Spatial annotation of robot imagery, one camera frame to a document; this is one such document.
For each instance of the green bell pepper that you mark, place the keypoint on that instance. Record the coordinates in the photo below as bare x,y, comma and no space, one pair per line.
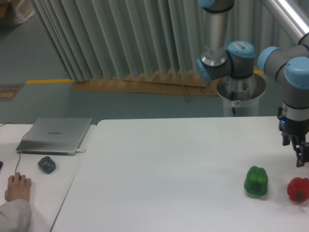
256,181

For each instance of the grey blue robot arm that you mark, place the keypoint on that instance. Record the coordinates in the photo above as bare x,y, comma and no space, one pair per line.
233,66

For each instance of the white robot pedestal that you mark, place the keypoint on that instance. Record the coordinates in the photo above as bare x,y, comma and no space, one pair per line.
241,96

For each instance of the dark grey small device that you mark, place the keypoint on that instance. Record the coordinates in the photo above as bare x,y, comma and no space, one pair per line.
47,165

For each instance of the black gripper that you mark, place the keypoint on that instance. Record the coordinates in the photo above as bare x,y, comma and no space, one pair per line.
297,130

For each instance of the person's hand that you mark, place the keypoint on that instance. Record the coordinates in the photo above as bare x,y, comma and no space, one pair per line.
18,188

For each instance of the red bell pepper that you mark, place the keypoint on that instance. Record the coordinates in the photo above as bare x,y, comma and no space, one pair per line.
298,189

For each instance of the silver metal frame bar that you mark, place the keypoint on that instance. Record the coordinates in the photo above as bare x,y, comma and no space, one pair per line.
293,20

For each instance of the white sleeved forearm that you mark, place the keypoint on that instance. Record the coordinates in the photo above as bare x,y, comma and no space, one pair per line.
15,216

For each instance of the silver closed laptop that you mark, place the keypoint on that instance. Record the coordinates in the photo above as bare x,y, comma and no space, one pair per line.
55,136

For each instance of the pale green pleated curtain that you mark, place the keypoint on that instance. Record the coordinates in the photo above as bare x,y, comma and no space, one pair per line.
117,38

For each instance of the brown cardboard sheet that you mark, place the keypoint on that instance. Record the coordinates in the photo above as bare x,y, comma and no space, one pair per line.
188,85

